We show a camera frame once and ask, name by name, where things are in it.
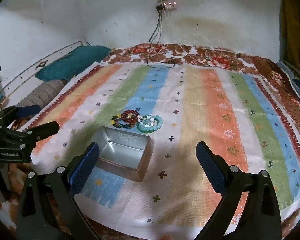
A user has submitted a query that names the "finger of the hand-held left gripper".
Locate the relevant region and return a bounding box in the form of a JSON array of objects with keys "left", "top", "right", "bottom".
[
  {"left": 4, "top": 121, "right": 60, "bottom": 151},
  {"left": 0, "top": 104, "right": 42, "bottom": 128}
]

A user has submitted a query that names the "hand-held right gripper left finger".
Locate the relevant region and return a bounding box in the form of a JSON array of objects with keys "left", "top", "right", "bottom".
[{"left": 16, "top": 142, "right": 108, "bottom": 240}]

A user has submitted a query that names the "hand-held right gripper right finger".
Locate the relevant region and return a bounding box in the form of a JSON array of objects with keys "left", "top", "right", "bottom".
[{"left": 195, "top": 141, "right": 283, "bottom": 240}]

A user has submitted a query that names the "silver metal tin box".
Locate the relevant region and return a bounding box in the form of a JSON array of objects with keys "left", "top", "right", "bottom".
[{"left": 91, "top": 126, "right": 152, "bottom": 183}]

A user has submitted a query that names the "multicolour bead bracelet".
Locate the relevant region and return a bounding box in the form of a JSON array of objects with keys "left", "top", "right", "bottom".
[{"left": 111, "top": 115, "right": 134, "bottom": 130}]

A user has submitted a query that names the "green jade bangle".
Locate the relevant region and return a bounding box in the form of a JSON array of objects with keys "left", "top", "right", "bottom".
[{"left": 136, "top": 115, "right": 163, "bottom": 134}]

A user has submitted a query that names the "dark red bead bracelet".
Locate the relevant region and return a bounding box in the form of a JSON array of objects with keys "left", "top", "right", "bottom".
[{"left": 120, "top": 109, "right": 138, "bottom": 128}]

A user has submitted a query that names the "light blue bead bracelet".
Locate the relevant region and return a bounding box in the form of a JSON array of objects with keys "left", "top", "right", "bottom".
[{"left": 142, "top": 114, "right": 163, "bottom": 128}]

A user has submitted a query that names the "grey striped pillow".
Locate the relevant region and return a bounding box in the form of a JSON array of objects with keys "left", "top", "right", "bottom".
[{"left": 15, "top": 80, "right": 68, "bottom": 110}]

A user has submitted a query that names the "white bed headboard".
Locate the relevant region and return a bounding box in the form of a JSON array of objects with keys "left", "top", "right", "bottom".
[{"left": 0, "top": 39, "right": 90, "bottom": 98}]

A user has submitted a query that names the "teal pillow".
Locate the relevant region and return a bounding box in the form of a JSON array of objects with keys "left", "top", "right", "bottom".
[{"left": 35, "top": 45, "right": 112, "bottom": 82}]

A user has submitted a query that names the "striped pastel mat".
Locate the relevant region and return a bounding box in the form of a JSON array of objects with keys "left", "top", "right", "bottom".
[{"left": 27, "top": 64, "right": 300, "bottom": 224}]

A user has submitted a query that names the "clear plastic crate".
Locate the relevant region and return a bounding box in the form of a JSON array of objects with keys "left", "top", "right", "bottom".
[{"left": 276, "top": 60, "right": 300, "bottom": 100}]

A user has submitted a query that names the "yellow curtain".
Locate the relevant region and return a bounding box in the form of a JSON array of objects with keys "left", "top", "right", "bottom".
[{"left": 280, "top": 0, "right": 300, "bottom": 70}]

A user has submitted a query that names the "white power strip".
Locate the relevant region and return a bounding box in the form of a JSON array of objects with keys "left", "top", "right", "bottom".
[{"left": 155, "top": 0, "right": 178, "bottom": 10}]

